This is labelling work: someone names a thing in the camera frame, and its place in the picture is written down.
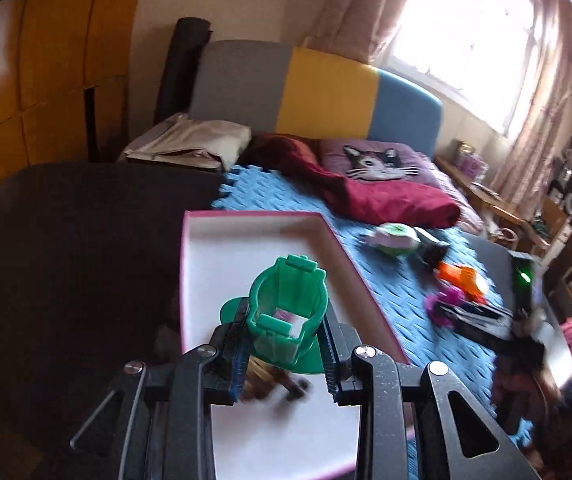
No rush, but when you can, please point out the brown hair claw clip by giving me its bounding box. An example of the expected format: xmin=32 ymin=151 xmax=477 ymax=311
xmin=240 ymin=356 xmax=311 ymax=402

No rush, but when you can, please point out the green cup holder toy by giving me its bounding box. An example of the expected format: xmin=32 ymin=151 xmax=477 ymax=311
xmin=244 ymin=255 xmax=329 ymax=375

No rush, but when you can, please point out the orange cube block toy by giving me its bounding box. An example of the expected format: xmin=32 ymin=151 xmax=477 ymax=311
xmin=436 ymin=262 xmax=489 ymax=304

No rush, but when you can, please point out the magenta hydrant-shaped toy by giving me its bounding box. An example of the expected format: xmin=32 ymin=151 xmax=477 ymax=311
xmin=424 ymin=284 xmax=465 ymax=328

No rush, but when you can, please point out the green white plug-in device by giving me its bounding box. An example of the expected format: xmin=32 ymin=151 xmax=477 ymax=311
xmin=363 ymin=222 xmax=420 ymax=257

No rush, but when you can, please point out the black cylindrical filter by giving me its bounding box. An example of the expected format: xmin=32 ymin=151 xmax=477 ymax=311
xmin=414 ymin=228 xmax=450 ymax=270

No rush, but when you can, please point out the pink shallow cardboard box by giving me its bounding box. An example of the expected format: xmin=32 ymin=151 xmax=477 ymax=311
xmin=180 ymin=211 xmax=405 ymax=479

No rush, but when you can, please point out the blue foam puzzle mat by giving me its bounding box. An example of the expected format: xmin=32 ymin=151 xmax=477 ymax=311
xmin=210 ymin=162 xmax=535 ymax=480

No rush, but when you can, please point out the pink striped duvet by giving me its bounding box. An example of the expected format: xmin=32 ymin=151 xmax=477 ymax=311
xmin=417 ymin=152 xmax=486 ymax=235

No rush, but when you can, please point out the wooden side table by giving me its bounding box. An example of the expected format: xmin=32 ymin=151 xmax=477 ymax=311
xmin=434 ymin=156 xmax=550 ymax=252

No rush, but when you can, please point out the maroon blanket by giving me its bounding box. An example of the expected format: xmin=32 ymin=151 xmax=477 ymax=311
xmin=240 ymin=133 xmax=461 ymax=229

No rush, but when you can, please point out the purple gift box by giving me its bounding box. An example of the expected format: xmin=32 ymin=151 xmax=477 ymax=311
xmin=454 ymin=141 xmax=489 ymax=182

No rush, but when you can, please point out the purple cat pillow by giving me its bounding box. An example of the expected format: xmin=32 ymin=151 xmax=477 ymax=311
xmin=318 ymin=139 xmax=440 ymax=188

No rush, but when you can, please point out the white folded bag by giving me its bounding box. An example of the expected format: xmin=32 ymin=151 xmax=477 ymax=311
xmin=123 ymin=114 xmax=252 ymax=172

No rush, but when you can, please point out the grey yellow blue headboard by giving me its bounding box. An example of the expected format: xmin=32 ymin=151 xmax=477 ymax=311
xmin=190 ymin=40 xmax=442 ymax=156

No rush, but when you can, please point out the black rolled mat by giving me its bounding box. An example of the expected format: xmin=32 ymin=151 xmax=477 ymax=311
xmin=154 ymin=18 xmax=212 ymax=125

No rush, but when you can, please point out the pink curtain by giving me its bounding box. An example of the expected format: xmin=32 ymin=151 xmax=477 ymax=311
xmin=303 ymin=0 xmax=408 ymax=64

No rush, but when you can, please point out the wooden wardrobe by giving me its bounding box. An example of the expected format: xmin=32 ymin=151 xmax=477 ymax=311
xmin=0 ymin=0 xmax=138 ymax=182

